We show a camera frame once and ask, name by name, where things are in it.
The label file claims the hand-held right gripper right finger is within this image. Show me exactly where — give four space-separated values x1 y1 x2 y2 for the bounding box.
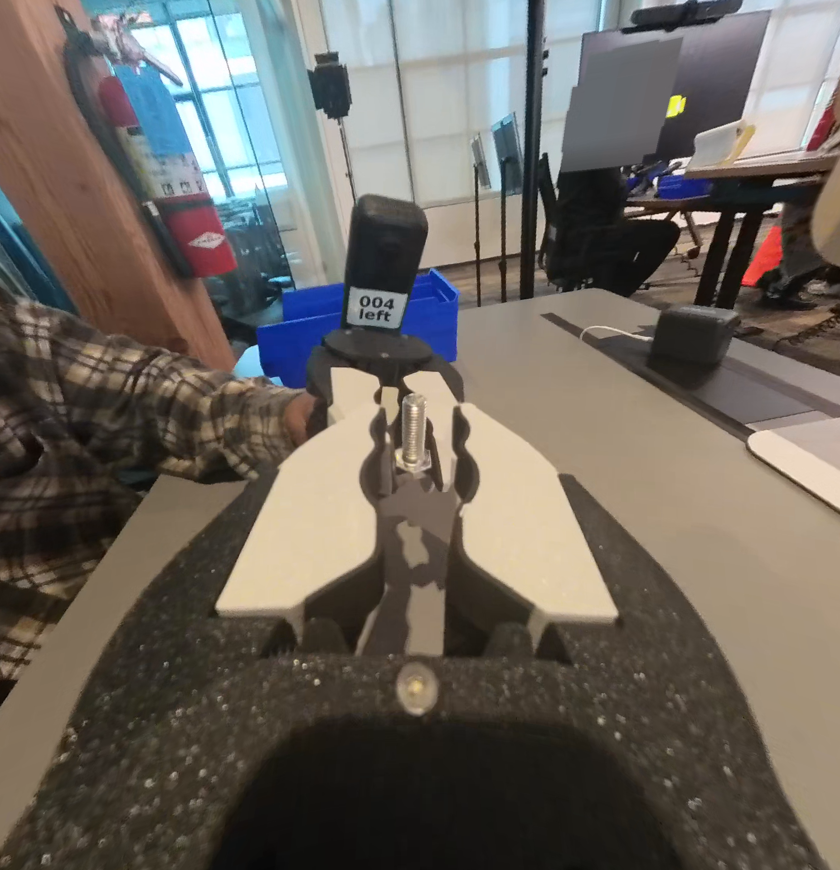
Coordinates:
450 401 621 626

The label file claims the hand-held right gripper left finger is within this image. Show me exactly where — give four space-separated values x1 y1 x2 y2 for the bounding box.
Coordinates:
214 401 393 623

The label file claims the slim silver hex bolt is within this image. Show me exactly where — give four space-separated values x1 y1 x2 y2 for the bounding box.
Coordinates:
394 396 433 471

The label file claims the blue plastic bin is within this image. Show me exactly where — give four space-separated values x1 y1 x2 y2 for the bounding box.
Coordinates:
257 268 460 390

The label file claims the person's left hand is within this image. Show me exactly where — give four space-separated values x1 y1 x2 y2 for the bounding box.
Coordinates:
284 391 319 446

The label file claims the black office chair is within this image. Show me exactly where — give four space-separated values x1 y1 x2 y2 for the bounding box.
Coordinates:
537 153 563 290

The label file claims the black light panel on stand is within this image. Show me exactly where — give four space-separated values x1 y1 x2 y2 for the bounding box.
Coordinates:
307 51 356 205

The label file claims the red fire extinguisher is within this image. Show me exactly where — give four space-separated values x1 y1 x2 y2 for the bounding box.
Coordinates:
65 7 238 280

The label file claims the dark grey box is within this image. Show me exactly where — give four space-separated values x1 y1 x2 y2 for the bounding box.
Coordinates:
647 304 742 371

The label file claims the person's plaid shirt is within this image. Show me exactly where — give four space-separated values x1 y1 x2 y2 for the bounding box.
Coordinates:
0 469 145 725

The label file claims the blue paper tag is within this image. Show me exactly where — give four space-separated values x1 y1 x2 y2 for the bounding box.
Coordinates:
114 64 189 159

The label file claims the white metal stand base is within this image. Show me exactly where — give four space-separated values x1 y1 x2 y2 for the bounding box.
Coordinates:
746 415 840 526

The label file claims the white plastic container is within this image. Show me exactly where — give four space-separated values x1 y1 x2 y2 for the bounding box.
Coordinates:
685 121 757 171

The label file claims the wooden pillar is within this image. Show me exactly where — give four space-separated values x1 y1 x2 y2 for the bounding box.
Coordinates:
0 0 237 371

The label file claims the orange traffic cone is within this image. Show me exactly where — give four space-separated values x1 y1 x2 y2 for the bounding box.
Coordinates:
743 224 782 290

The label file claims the large black monitor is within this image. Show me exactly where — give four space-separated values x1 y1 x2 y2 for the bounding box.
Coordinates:
576 10 774 164

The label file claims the dark wood office desk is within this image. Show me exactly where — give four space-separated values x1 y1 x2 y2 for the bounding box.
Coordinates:
624 153 839 310

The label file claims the black video bar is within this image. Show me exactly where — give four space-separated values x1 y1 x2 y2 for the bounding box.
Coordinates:
620 0 743 34

